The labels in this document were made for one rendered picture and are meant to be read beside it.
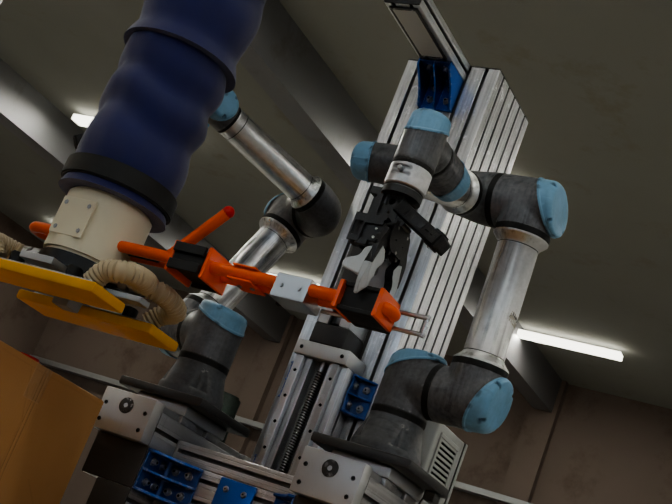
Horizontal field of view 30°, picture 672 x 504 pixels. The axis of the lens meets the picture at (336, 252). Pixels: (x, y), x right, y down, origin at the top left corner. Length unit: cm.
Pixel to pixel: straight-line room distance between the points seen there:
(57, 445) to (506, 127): 133
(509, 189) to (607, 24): 404
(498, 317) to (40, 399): 90
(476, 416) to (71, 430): 79
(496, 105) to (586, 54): 388
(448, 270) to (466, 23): 415
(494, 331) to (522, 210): 25
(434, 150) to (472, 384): 53
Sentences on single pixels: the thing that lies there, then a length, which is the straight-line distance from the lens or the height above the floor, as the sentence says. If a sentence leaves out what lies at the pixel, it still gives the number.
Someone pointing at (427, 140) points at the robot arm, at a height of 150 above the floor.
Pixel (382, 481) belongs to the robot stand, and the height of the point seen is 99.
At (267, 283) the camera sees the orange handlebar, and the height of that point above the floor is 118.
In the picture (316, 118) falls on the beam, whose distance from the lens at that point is 801.
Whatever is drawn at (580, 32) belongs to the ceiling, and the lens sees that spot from 671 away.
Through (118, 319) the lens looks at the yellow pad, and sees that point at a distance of 237.
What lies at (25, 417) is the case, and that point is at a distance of 241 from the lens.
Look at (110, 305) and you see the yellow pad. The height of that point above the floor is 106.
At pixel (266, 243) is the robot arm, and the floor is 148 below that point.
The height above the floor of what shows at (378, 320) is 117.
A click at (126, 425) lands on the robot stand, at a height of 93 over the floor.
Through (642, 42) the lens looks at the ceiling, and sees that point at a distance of 663.
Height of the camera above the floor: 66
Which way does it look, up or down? 17 degrees up
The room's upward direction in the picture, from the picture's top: 22 degrees clockwise
